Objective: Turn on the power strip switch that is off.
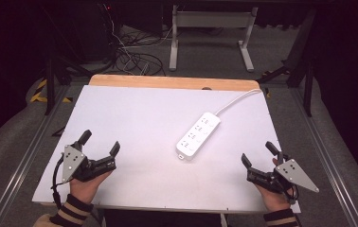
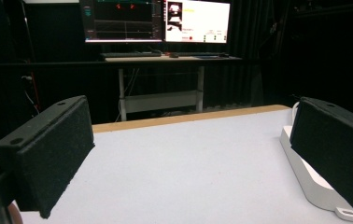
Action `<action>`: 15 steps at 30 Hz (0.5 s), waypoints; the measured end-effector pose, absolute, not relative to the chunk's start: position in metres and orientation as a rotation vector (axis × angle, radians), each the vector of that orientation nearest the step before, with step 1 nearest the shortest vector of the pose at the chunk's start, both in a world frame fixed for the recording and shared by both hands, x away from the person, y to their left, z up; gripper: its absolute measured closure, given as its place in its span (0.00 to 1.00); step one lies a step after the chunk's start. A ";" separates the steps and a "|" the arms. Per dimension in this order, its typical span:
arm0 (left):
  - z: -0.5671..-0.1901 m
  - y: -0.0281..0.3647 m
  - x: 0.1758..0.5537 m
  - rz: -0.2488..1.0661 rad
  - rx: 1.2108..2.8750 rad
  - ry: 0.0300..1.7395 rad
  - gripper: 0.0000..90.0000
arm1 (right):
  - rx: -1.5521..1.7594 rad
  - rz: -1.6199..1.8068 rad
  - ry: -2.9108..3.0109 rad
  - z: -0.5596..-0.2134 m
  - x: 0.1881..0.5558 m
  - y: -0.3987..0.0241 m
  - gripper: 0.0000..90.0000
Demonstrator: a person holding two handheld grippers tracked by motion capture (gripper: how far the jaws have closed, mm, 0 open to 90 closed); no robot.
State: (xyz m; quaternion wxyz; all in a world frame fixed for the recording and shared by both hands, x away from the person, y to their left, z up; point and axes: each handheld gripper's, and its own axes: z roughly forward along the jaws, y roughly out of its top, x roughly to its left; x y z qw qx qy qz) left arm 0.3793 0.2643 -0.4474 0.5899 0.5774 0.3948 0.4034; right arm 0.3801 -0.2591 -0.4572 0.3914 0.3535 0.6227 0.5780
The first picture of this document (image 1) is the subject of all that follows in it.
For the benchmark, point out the white power strip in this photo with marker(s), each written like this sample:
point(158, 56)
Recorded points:
point(197, 135)

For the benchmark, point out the white metal stand frame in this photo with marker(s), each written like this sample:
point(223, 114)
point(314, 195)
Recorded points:
point(211, 19)

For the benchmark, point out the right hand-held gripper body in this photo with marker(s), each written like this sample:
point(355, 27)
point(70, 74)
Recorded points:
point(294, 173)

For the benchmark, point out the person's dark lap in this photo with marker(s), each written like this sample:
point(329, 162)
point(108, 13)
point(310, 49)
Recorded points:
point(161, 219)

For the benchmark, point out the person's right hand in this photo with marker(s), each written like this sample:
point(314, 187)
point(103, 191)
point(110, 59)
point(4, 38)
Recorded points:
point(276, 201)

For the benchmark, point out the grey metal floor rail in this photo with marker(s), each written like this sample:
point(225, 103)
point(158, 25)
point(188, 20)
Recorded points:
point(328, 164)
point(19, 170)

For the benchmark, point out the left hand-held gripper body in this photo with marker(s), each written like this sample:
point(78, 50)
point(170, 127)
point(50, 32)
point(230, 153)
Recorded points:
point(73, 160)

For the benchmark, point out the black metal stand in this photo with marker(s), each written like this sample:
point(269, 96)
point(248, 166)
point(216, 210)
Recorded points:
point(50, 82)
point(303, 63)

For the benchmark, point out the black equipment case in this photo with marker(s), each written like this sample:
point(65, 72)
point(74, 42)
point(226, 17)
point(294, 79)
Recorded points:
point(99, 31)

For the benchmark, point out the person's left hand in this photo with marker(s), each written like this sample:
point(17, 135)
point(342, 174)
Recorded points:
point(84, 190)

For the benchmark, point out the yellow black hazard tape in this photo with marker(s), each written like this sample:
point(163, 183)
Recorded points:
point(39, 94)

